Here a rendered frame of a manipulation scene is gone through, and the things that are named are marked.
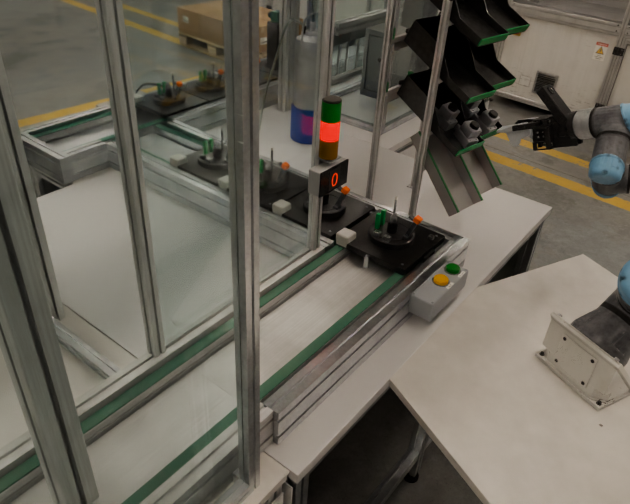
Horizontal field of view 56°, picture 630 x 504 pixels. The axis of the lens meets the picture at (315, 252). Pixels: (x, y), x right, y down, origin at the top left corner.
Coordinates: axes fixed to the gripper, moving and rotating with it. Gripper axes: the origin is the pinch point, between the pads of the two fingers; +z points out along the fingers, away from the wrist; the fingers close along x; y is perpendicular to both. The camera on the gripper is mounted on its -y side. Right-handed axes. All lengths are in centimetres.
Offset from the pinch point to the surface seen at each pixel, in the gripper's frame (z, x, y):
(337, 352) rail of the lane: 5, -73, 36
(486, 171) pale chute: 25.0, 21.2, 18.0
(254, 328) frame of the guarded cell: -19, -105, 11
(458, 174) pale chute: 25.1, 6.4, 14.9
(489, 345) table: -6, -32, 52
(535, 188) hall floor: 135, 227, 81
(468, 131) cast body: 13.1, -0.7, 0.3
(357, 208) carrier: 43, -23, 17
